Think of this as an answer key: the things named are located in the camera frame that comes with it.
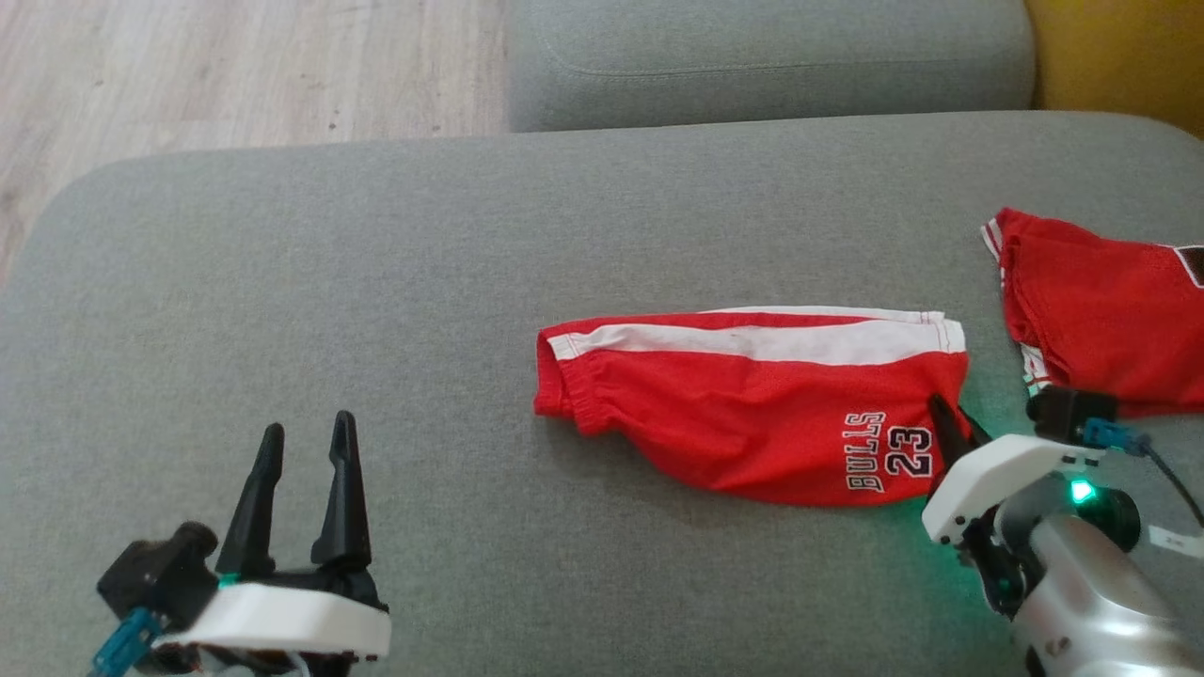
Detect red shorts white stripe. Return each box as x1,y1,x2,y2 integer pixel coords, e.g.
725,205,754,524
532,305,971,510

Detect red basketball jersey white sleeves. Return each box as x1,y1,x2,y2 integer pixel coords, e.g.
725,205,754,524
980,206,1204,420

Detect white cable label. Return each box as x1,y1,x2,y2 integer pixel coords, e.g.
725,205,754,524
1147,524,1204,563

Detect large yellow sofa back cushion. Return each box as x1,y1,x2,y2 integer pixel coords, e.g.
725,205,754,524
1023,0,1204,142

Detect blue left camera connector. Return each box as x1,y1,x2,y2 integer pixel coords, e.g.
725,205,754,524
88,606,164,677

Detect small grey sofa seat cushion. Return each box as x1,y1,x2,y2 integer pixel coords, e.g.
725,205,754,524
507,0,1038,134

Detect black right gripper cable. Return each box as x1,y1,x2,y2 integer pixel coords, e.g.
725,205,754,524
1139,443,1204,529

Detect blue right camera connector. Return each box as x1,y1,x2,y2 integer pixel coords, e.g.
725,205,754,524
1081,417,1151,460

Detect large grey sofa seat cushion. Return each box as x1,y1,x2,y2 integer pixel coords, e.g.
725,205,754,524
0,110,1204,677

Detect blue camera connector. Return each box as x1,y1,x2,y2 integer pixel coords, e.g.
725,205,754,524
88,606,164,677
1081,417,1151,460

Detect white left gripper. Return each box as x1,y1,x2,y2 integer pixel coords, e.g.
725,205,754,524
150,410,393,677

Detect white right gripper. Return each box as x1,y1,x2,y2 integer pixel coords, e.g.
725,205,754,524
921,392,1107,617

